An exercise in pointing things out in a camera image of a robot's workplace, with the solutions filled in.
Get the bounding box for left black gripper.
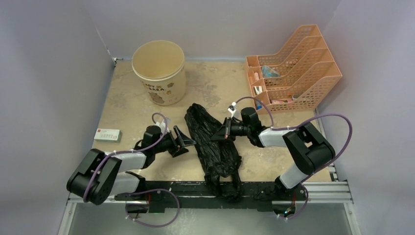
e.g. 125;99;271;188
153;126;195;156

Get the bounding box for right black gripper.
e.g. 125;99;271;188
211;117;251;141

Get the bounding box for black plastic trash bag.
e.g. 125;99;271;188
184;103;242;203

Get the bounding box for beige round trash bin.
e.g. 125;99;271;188
132;40;186;106

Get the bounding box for orange plastic file organizer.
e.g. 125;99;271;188
244;24;342;114

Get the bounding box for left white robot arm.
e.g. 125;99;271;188
66;125;196;205

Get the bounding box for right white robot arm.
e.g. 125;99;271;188
210;107;336;199

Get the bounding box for blue small bottle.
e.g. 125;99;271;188
255;101;262;110

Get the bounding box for white stapler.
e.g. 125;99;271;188
253;86;263;95

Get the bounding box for teal packet in organizer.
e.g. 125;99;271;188
261;65;280;78

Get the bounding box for white small box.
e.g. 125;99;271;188
94;128;121;142

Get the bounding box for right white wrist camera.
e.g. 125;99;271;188
228;102;240;119

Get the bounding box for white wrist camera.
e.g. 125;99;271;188
155;121;169;132
228;102;240;119

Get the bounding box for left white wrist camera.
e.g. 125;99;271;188
155;121;169;132

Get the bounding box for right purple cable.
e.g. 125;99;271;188
234;96;353;182

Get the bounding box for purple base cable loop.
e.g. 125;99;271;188
125;188;182;228

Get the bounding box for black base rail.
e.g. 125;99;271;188
115;181;308;214

